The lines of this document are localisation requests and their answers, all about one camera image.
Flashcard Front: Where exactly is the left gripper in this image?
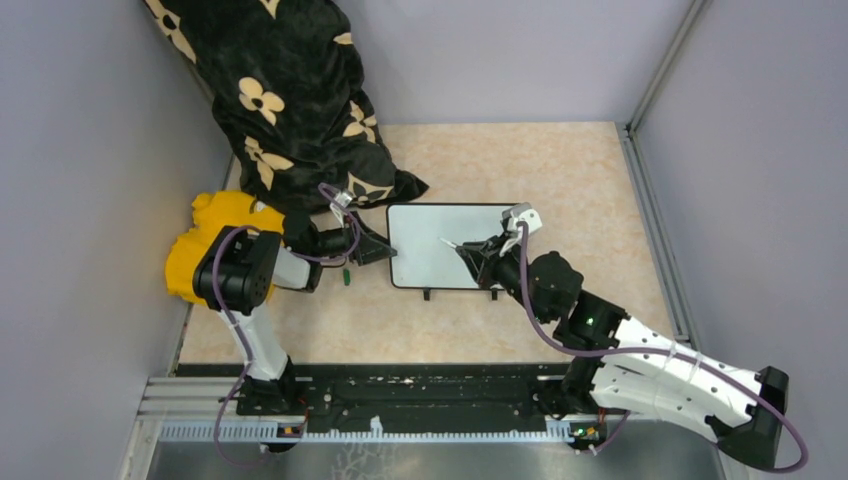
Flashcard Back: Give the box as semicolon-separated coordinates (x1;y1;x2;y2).
309;210;398;265

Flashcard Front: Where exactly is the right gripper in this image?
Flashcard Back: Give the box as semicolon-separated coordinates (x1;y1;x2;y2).
458;229;552;324

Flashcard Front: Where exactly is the green white marker pen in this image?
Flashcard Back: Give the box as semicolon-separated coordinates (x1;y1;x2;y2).
439;238;460;250

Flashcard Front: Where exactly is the white whiteboard black frame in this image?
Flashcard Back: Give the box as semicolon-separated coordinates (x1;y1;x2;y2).
386;202;513;299

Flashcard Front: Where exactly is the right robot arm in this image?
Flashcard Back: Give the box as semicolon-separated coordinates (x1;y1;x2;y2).
452;236;789;472

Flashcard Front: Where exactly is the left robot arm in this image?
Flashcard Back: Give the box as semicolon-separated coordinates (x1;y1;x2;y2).
191;212;397;416

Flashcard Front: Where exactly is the yellow cloth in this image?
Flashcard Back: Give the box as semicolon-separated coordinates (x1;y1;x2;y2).
164;191;284;304

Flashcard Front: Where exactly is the black floral blanket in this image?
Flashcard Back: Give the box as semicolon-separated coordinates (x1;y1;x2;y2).
146;1;428;213

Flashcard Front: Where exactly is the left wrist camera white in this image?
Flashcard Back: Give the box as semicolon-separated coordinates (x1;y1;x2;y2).
330;190;352;226

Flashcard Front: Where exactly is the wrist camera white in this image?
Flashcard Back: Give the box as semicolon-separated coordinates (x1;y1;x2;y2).
330;190;352;226
499;202;543;257

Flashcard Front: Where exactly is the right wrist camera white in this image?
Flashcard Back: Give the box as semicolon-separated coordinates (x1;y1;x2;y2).
499;202;543;257

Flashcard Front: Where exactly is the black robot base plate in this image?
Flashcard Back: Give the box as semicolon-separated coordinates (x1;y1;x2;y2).
225;361;598;436

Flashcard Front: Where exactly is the aluminium frame rail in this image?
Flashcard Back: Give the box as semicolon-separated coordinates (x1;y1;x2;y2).
616;0;712;350

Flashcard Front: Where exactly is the white slotted cable duct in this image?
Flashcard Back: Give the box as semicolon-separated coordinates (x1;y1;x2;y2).
158;417;602;445

